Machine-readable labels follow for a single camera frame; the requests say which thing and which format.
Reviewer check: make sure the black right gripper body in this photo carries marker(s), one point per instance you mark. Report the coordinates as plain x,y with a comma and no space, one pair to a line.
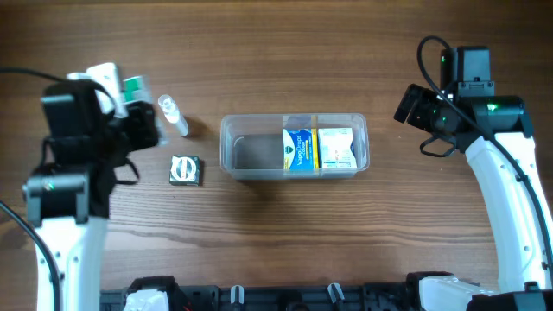
426,113

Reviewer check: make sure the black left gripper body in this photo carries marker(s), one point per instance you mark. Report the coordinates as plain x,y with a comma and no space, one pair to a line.
141,125

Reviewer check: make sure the white green Panadol box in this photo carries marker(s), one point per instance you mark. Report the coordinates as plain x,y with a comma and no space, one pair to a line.
137,88

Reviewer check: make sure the blue VapoDrops lozenge box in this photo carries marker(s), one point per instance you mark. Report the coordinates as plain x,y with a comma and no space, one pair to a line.
300,149

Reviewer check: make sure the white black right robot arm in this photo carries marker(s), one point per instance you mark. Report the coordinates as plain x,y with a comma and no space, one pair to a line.
496,136

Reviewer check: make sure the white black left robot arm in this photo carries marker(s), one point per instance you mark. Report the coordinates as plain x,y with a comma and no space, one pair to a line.
68,199

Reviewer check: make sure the white medicine box in container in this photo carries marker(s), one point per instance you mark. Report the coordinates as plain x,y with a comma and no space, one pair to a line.
336,148

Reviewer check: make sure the clear plastic container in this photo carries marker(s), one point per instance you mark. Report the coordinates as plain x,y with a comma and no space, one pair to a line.
251,146

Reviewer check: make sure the green Zam-Buk ointment box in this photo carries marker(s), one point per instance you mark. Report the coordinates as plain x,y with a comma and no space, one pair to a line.
185,170

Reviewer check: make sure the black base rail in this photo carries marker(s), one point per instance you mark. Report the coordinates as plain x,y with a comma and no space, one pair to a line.
334,296

